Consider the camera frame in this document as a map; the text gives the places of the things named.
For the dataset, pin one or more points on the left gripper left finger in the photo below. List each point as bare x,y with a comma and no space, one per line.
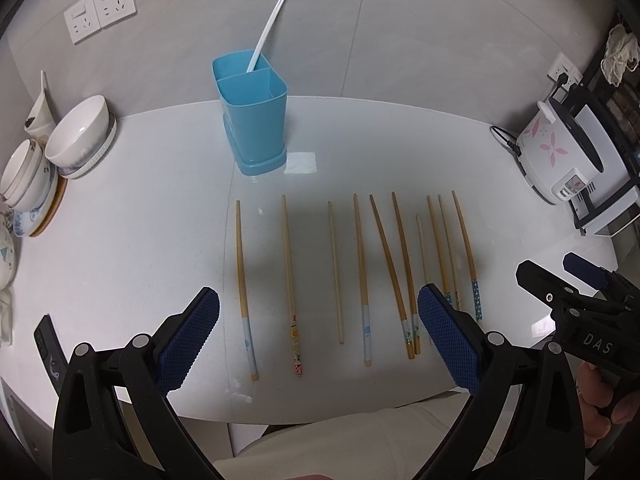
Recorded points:
90,437

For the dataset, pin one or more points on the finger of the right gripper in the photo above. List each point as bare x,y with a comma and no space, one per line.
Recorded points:
610,284
560,297

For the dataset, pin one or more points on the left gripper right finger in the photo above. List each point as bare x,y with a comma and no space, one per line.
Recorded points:
522,419

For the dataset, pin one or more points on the bamboo chopstick green floral end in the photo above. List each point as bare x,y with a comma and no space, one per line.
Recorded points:
406,329

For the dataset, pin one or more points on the thin pale bamboo chopstick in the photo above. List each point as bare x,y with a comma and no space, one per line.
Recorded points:
422,241

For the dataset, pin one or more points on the bamboo chopstick blue-white end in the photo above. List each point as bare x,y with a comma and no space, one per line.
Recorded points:
245,317

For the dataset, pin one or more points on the bamboo chopstick pale blue end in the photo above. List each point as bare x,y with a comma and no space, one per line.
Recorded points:
363,286

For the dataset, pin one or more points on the bamboo chopstick red patterned end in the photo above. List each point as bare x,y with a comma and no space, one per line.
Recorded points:
290,289

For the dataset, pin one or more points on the plain bamboo chopstick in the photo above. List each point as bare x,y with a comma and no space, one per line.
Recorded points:
336,275

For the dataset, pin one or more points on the person's right hand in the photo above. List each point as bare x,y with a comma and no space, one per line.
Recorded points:
594,393

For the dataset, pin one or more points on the white appliance under cooker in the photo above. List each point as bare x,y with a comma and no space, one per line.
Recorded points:
610,201

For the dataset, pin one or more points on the black phone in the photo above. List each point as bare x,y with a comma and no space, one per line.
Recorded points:
51,353

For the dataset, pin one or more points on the pale chopstick blue dotted end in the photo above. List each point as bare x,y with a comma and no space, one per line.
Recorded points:
450,249

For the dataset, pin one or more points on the bamboo chopstick blue dotted end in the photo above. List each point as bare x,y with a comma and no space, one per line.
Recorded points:
440,250

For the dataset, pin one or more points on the white rice cooker pink flowers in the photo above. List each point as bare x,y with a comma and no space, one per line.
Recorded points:
558,158

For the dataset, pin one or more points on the patterned ceramic bowl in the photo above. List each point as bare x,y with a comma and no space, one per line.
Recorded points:
7,257

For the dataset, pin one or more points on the blue white patterned plate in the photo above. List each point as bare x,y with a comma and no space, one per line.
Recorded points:
25,223

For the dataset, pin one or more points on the white hanging cloth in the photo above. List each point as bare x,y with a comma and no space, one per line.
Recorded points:
621,55

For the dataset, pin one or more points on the wooden round board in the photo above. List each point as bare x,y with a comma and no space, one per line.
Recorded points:
55,204

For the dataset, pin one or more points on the white bowl dark rim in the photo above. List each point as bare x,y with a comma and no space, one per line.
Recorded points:
26,180

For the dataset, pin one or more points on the large white ceramic bowl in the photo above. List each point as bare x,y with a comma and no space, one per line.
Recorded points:
79,133

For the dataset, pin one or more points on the white ribbed plate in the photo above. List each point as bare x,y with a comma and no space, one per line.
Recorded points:
76,173

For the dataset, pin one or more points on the white ceramic pitcher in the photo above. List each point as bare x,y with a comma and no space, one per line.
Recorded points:
40,121

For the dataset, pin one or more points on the blue plastic utensil holder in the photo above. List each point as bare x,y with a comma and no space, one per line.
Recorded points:
253,111

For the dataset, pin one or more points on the white double wall switch socket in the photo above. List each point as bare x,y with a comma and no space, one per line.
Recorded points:
110,12

